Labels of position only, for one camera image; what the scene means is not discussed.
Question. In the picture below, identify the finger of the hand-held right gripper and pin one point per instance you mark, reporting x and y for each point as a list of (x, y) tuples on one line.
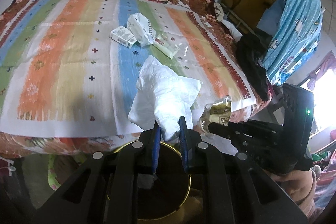
[(236, 129), (257, 145)]

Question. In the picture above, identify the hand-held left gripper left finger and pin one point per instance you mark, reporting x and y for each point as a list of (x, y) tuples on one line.
[(156, 142)]

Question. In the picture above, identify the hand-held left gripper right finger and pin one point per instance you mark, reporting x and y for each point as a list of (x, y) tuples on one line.
[(183, 144)]

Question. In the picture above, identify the black gold-rimmed trash bin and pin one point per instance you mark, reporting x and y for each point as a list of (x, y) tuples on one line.
[(170, 161)]

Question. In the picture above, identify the tan green snack wrapper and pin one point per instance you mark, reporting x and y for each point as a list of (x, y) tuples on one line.
[(219, 113)]

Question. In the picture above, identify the white paper sheet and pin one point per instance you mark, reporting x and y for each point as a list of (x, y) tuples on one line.
[(162, 90)]

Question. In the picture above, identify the person's right forearm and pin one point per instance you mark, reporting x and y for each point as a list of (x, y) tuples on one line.
[(311, 200)]

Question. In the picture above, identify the person's right hand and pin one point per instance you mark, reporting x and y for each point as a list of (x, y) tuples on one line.
[(291, 178)]

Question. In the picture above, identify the pink window curtain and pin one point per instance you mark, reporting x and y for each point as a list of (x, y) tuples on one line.
[(324, 66)]

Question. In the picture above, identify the black cloth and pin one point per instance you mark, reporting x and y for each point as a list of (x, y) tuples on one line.
[(252, 61)]

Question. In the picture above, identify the clear wrapper with white strip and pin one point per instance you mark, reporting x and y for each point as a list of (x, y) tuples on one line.
[(166, 47)]

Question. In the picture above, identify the blue cartoon print curtain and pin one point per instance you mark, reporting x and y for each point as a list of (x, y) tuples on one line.
[(302, 16)]

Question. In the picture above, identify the light blue cloth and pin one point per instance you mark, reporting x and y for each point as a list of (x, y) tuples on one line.
[(270, 18)]

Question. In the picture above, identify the green floral cloth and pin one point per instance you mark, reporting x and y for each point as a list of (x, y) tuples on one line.
[(52, 176)]

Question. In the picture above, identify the small white cardboard box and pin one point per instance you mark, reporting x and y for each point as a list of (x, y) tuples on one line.
[(123, 36)]

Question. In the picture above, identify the white printed plastic bag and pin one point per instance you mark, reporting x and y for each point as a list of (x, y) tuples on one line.
[(139, 27)]

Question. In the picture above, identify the striped colourful mat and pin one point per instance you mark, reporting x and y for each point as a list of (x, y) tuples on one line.
[(65, 69)]

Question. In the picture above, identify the grey metal bed rail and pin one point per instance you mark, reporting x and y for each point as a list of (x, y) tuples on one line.
[(236, 22)]

